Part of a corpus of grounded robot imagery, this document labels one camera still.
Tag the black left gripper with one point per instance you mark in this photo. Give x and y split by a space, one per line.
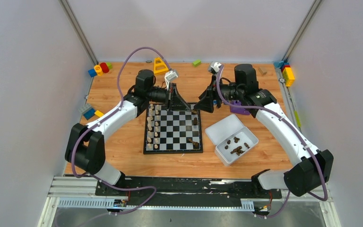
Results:
172 97

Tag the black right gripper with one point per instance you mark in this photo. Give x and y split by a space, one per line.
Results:
205 102

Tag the black white chess board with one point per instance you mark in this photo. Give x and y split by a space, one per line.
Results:
167 132

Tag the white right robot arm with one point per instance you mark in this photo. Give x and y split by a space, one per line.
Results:
311 166

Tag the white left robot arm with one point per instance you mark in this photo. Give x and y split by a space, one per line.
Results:
86 144

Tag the purple toy stand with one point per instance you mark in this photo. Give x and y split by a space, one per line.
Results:
236 110

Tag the yellow triangle toy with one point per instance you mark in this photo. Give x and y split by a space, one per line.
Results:
159 66

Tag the green block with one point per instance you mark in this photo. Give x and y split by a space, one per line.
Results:
196 63

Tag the white tin box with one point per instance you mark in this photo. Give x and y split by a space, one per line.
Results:
235 146

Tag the wooden brown block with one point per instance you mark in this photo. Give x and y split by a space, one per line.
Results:
262 70

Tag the green lego brick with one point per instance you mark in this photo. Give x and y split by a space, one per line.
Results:
109 65

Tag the yellow block left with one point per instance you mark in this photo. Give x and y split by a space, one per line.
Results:
99 113

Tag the red cylinder block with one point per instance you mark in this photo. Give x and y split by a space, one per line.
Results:
104 67

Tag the yellow cylinder block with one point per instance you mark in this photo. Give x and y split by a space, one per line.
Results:
98 70

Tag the yellow lego brick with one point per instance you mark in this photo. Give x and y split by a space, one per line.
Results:
288 76

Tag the blue grey lego bricks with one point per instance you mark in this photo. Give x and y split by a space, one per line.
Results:
87 111

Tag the blue cube block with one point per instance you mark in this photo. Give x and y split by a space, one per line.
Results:
92 73

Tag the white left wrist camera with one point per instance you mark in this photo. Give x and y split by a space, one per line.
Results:
169 77

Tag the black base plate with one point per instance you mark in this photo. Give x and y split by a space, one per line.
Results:
242 188

